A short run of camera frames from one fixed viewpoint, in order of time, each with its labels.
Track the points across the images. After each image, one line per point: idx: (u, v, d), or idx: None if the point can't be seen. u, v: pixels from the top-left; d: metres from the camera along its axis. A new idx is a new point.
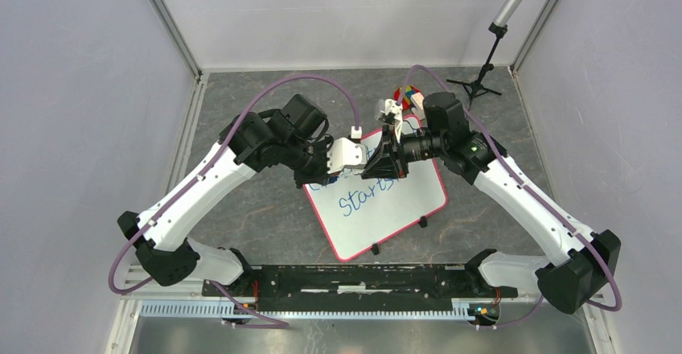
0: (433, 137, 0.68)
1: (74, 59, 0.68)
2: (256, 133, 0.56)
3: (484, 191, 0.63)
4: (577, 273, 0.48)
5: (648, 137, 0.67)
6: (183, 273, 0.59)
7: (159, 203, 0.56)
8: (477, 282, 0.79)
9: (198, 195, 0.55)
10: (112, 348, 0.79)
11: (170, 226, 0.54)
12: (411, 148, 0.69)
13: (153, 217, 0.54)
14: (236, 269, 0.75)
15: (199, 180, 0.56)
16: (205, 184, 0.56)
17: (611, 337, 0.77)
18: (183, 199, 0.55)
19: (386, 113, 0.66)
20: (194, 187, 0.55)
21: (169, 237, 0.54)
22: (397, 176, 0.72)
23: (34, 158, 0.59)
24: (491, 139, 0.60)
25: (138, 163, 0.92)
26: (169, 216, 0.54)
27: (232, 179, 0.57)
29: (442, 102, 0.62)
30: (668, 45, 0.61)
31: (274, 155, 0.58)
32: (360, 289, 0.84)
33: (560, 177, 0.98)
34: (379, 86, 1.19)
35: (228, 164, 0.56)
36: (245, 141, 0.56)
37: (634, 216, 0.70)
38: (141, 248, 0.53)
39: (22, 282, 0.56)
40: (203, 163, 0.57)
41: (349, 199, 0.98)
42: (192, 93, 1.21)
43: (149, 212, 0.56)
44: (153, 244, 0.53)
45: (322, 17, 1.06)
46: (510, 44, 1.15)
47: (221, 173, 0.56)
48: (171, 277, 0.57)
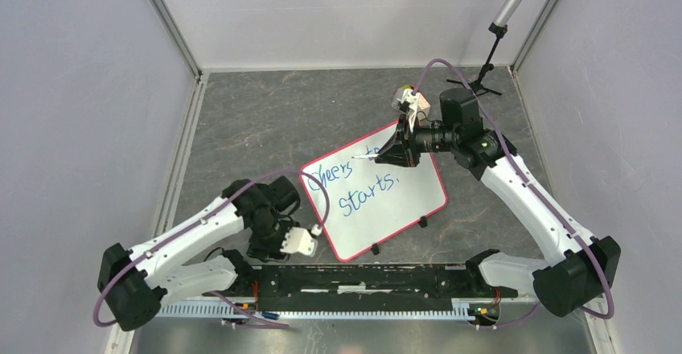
0: (445, 131, 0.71)
1: (74, 59, 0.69)
2: (255, 197, 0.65)
3: (490, 187, 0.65)
4: (569, 273, 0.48)
5: (649, 135, 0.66)
6: (146, 320, 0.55)
7: (155, 240, 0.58)
8: (477, 281, 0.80)
9: (196, 236, 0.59)
10: (112, 348, 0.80)
11: (166, 261, 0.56)
12: (424, 139, 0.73)
13: (149, 251, 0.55)
14: (228, 275, 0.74)
15: (201, 223, 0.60)
16: (205, 230, 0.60)
17: (611, 336, 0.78)
18: (182, 240, 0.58)
19: (402, 100, 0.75)
20: (196, 229, 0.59)
21: (159, 272, 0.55)
22: (408, 164, 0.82)
23: (34, 155, 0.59)
24: (502, 137, 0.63)
25: (137, 162, 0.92)
26: (166, 252, 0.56)
27: (229, 226, 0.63)
29: (458, 96, 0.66)
30: (668, 44, 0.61)
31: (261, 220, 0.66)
32: (360, 289, 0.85)
33: (561, 177, 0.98)
34: (379, 85, 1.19)
35: (231, 216, 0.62)
36: (244, 201, 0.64)
37: (635, 215, 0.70)
38: (133, 277, 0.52)
39: (22, 281, 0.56)
40: (206, 211, 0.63)
41: (349, 199, 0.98)
42: (192, 94, 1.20)
43: (145, 246, 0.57)
44: (144, 274, 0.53)
45: (322, 17, 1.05)
46: (511, 43, 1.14)
47: (221, 220, 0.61)
48: (134, 322, 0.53)
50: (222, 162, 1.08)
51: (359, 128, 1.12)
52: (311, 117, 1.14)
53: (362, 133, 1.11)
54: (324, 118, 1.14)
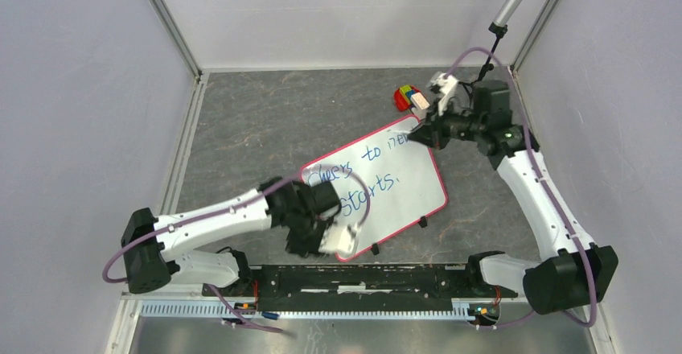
0: (474, 120, 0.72)
1: (74, 59, 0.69)
2: (288, 199, 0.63)
3: (503, 178, 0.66)
4: (557, 268, 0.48)
5: (649, 135, 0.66)
6: (154, 284, 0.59)
7: (182, 215, 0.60)
8: (475, 277, 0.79)
9: (222, 224, 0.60)
10: (112, 348, 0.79)
11: (186, 240, 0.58)
12: (450, 125, 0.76)
13: (174, 226, 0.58)
14: (231, 277, 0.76)
15: (230, 211, 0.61)
16: (232, 220, 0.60)
17: (611, 337, 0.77)
18: (208, 223, 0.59)
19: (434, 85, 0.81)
20: (224, 217, 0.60)
21: (176, 248, 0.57)
22: (436, 147, 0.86)
23: (34, 156, 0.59)
24: (527, 131, 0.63)
25: (137, 162, 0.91)
26: (187, 229, 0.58)
27: (256, 222, 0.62)
29: (492, 84, 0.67)
30: (668, 44, 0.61)
31: (291, 223, 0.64)
32: (360, 289, 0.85)
33: (560, 177, 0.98)
34: (379, 85, 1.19)
35: (258, 212, 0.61)
36: (277, 202, 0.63)
37: (635, 214, 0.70)
38: (151, 248, 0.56)
39: (22, 281, 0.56)
40: (236, 199, 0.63)
41: (349, 199, 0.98)
42: (192, 93, 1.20)
43: (170, 219, 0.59)
44: (160, 248, 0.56)
45: (322, 17, 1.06)
46: (510, 43, 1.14)
47: (249, 216, 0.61)
48: (141, 284, 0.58)
50: (222, 162, 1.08)
51: (359, 128, 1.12)
52: (311, 117, 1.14)
53: (361, 133, 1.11)
54: (324, 118, 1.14)
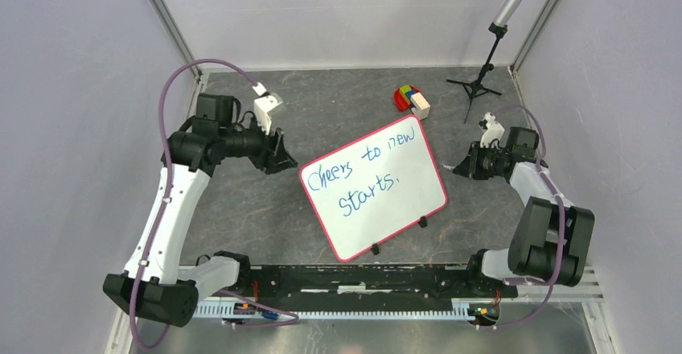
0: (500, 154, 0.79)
1: (73, 59, 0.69)
2: (194, 142, 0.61)
3: (516, 187, 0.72)
4: (533, 205, 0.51)
5: (649, 136, 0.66)
6: (191, 305, 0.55)
7: (140, 247, 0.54)
8: (475, 269, 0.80)
9: (175, 215, 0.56)
10: (112, 349, 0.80)
11: (165, 257, 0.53)
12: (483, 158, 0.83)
13: (142, 258, 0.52)
14: (234, 265, 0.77)
15: (167, 203, 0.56)
16: (176, 203, 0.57)
17: (611, 337, 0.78)
18: (162, 227, 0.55)
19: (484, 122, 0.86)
20: (168, 211, 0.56)
21: (167, 266, 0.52)
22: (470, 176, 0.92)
23: (34, 155, 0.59)
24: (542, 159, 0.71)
25: (137, 162, 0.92)
26: (158, 249, 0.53)
27: (196, 183, 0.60)
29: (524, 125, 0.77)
30: (668, 44, 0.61)
31: (217, 154, 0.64)
32: (360, 289, 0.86)
33: (560, 177, 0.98)
34: (379, 85, 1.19)
35: (186, 176, 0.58)
36: (188, 151, 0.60)
37: (634, 215, 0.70)
38: (149, 288, 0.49)
39: (22, 280, 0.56)
40: (161, 189, 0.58)
41: (349, 199, 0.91)
42: (192, 94, 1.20)
43: (133, 260, 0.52)
44: (157, 279, 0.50)
45: (323, 17, 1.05)
46: (510, 44, 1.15)
47: (183, 187, 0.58)
48: (184, 314, 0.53)
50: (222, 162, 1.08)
51: (359, 128, 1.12)
52: (311, 117, 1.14)
53: (361, 133, 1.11)
54: (324, 118, 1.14)
